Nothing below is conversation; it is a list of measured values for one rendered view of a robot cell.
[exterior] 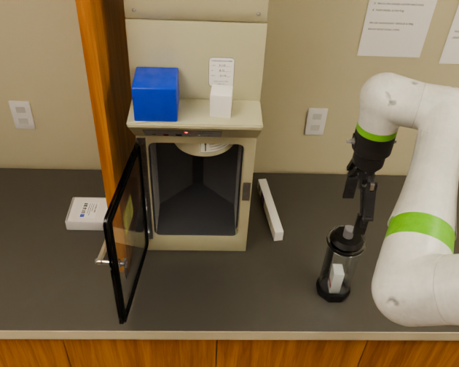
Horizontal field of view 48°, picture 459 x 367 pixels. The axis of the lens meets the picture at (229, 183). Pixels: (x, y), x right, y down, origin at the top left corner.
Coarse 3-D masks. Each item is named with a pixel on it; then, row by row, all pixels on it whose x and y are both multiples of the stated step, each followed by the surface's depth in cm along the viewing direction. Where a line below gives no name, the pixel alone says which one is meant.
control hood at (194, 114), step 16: (192, 112) 124; (208, 112) 125; (240, 112) 125; (256, 112) 125; (144, 128) 122; (160, 128) 122; (176, 128) 122; (192, 128) 121; (208, 128) 121; (224, 128) 122; (240, 128) 122; (256, 128) 121
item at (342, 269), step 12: (336, 228) 145; (348, 252) 139; (360, 252) 139; (324, 264) 148; (336, 264) 143; (348, 264) 142; (324, 276) 150; (336, 276) 146; (348, 276) 146; (324, 288) 152; (336, 288) 149; (348, 288) 152
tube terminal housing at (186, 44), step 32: (128, 32) 117; (160, 32) 117; (192, 32) 118; (224, 32) 118; (256, 32) 118; (160, 64) 123; (192, 64) 123; (256, 64) 123; (192, 96) 129; (256, 96) 129
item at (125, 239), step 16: (128, 160) 128; (128, 192) 129; (128, 208) 131; (112, 224) 118; (128, 224) 133; (128, 240) 135; (144, 240) 155; (128, 256) 136; (112, 272) 123; (128, 272) 138; (128, 288) 140
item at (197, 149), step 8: (176, 144) 146; (184, 144) 143; (192, 144) 142; (200, 144) 142; (208, 144) 142; (216, 144) 143; (224, 144) 144; (232, 144) 147; (192, 152) 143; (200, 152) 142; (208, 152) 142; (216, 152) 143
